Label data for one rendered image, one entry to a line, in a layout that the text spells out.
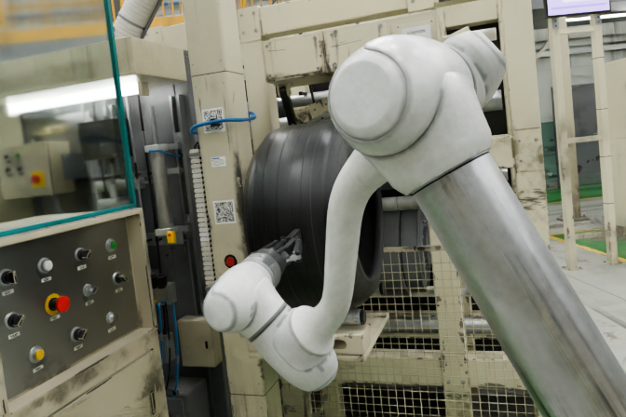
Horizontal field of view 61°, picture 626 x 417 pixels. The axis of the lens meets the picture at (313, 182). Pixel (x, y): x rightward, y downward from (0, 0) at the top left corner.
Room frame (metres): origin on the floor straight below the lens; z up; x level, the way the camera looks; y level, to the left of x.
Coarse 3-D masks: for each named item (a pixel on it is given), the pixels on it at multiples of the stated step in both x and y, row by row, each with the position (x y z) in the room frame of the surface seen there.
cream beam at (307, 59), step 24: (360, 24) 1.77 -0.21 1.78; (384, 24) 1.75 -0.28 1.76; (408, 24) 1.72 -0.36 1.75; (432, 24) 1.70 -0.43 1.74; (264, 48) 1.89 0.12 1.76; (288, 48) 1.86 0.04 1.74; (312, 48) 1.83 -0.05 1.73; (336, 48) 1.80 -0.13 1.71; (288, 72) 1.86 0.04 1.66; (312, 72) 1.83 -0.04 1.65
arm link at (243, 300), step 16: (240, 272) 1.01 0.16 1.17; (256, 272) 1.03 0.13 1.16; (224, 288) 0.96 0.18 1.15; (240, 288) 0.97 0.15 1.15; (256, 288) 0.99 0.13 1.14; (272, 288) 1.03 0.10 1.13; (208, 304) 0.96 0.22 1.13; (224, 304) 0.94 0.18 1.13; (240, 304) 0.95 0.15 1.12; (256, 304) 0.98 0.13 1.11; (272, 304) 1.00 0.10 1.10; (208, 320) 0.96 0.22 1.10; (224, 320) 0.94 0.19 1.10; (240, 320) 0.95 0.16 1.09; (256, 320) 0.98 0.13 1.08; (272, 320) 0.98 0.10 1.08; (256, 336) 0.98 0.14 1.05
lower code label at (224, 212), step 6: (216, 204) 1.67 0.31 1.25; (222, 204) 1.67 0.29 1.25; (228, 204) 1.66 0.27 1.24; (234, 204) 1.65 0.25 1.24; (216, 210) 1.68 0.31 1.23; (222, 210) 1.67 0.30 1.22; (228, 210) 1.66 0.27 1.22; (234, 210) 1.66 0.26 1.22; (216, 216) 1.68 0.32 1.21; (222, 216) 1.67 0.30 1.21; (228, 216) 1.66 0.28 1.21; (234, 216) 1.66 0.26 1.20; (216, 222) 1.68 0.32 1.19; (222, 222) 1.67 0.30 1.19; (228, 222) 1.66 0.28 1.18; (234, 222) 1.66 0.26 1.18
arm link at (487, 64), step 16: (464, 32) 0.74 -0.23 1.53; (480, 32) 0.73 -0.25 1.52; (464, 48) 0.71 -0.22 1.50; (480, 48) 0.70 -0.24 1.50; (496, 48) 0.71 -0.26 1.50; (480, 64) 0.70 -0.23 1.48; (496, 64) 0.71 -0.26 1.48; (480, 80) 0.70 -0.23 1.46; (496, 80) 0.72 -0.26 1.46; (480, 96) 0.70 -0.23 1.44
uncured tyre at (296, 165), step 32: (288, 128) 1.58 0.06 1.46; (320, 128) 1.52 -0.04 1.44; (256, 160) 1.49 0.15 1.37; (288, 160) 1.44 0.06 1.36; (320, 160) 1.41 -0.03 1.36; (256, 192) 1.43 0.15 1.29; (288, 192) 1.39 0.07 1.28; (320, 192) 1.37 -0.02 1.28; (256, 224) 1.41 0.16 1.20; (288, 224) 1.38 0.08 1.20; (320, 224) 1.35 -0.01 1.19; (320, 256) 1.36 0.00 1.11; (288, 288) 1.44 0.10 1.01; (320, 288) 1.41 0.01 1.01
